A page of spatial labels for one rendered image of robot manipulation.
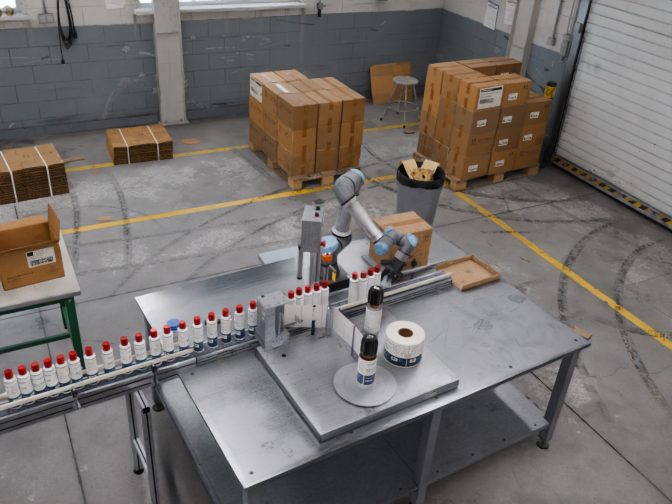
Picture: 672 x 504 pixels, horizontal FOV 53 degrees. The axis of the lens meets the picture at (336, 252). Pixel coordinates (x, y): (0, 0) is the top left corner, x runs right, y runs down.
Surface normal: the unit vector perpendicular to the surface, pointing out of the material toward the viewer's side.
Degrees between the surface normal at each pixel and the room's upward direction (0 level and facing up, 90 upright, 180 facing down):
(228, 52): 90
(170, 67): 90
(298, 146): 92
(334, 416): 0
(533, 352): 0
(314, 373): 0
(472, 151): 92
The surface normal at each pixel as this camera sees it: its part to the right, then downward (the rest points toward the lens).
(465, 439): 0.08, -0.87
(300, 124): 0.45, 0.50
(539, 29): -0.89, 0.19
